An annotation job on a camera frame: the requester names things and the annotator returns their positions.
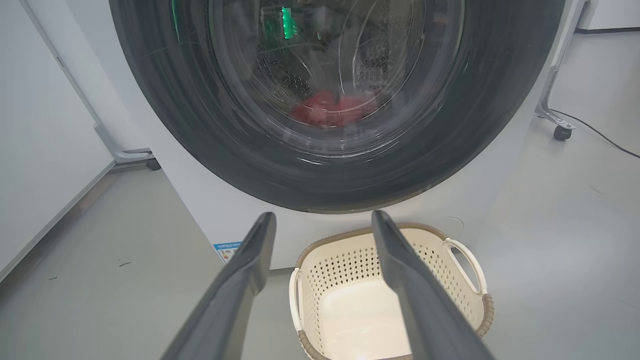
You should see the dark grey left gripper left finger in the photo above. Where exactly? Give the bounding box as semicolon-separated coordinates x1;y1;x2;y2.
161;212;277;360

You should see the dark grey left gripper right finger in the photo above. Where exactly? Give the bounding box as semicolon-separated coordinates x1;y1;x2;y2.
371;210;496;360

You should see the round black washing machine door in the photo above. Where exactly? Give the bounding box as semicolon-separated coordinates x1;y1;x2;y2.
108;0;566;215

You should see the red and white garment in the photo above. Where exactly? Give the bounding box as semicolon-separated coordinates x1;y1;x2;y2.
289;90;381;128

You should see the cream perforated laundry basket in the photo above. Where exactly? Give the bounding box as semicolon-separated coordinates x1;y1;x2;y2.
289;222;495;360

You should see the white front-load washing machine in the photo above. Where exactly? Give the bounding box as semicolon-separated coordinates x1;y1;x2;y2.
65;0;586;271

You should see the blue energy label sticker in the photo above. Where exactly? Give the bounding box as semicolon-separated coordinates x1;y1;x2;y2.
212;241;242;264

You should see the grey partition stand with caster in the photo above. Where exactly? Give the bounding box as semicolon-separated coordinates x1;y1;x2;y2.
20;0;162;172
535;0;588;142

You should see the perforated steel washer drum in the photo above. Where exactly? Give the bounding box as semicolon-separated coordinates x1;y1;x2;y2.
257;0;426;101

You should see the black floor cable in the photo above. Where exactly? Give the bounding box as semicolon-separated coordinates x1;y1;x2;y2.
550;109;640;160

